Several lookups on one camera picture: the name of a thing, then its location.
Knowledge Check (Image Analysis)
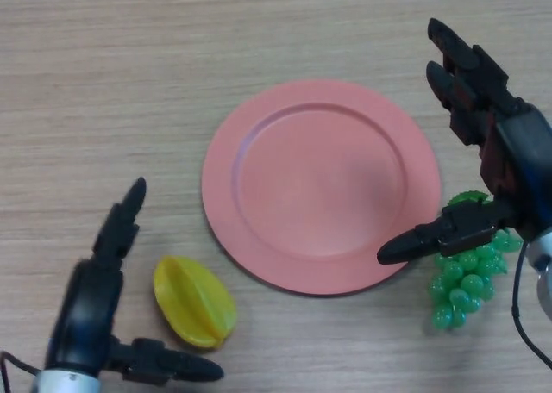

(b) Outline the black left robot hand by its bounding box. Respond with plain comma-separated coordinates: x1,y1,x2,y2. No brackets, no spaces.
45,176,225,388

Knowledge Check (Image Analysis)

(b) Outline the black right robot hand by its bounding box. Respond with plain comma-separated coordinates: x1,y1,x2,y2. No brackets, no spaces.
376,17,552,265

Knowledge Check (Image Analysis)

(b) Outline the yellow starfruit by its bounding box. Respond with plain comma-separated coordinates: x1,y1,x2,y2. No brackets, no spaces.
153,256,237,350

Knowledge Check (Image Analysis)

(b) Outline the pink round plate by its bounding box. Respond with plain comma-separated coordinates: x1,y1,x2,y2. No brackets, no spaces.
201,78,443,298

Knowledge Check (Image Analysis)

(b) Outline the green grape bunch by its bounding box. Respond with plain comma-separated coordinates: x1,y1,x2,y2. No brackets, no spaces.
427,189,525,332

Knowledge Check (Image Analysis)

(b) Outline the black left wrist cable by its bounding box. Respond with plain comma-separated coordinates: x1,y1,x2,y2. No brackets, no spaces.
0,350,44,385

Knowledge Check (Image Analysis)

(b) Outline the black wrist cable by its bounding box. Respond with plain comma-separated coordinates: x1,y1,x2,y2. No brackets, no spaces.
0,350,44,385
511,241,552,366

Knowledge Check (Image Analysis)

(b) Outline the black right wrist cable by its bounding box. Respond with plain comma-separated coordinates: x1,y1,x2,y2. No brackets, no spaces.
511,241,552,366

